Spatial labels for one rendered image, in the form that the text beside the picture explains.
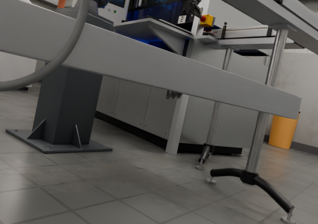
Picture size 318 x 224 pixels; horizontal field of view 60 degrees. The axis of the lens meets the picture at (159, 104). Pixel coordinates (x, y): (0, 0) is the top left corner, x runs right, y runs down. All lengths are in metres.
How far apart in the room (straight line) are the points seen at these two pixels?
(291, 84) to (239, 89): 4.06
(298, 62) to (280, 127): 1.23
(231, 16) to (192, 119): 0.88
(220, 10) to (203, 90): 1.33
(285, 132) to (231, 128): 2.28
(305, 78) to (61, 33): 4.72
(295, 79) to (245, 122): 2.69
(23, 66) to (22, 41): 4.46
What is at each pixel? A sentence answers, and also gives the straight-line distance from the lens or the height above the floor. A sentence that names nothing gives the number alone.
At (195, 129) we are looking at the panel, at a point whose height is 0.20.
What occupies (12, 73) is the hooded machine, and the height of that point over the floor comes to 0.26.
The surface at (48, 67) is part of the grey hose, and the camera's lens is 0.71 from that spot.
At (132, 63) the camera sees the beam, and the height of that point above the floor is 0.48.
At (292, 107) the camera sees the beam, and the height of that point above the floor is 0.48.
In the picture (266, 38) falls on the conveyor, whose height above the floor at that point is 0.87.
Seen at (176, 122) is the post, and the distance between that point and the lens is 2.03.
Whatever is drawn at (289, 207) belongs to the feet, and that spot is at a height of 0.07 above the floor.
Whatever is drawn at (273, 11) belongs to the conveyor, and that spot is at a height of 0.84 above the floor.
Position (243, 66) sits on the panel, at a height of 0.80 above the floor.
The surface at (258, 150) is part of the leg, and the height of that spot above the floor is 0.25.
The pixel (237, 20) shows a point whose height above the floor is 1.13.
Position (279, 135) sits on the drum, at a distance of 4.69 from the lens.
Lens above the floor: 0.41
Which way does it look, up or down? 2 degrees down
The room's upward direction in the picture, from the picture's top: 12 degrees clockwise
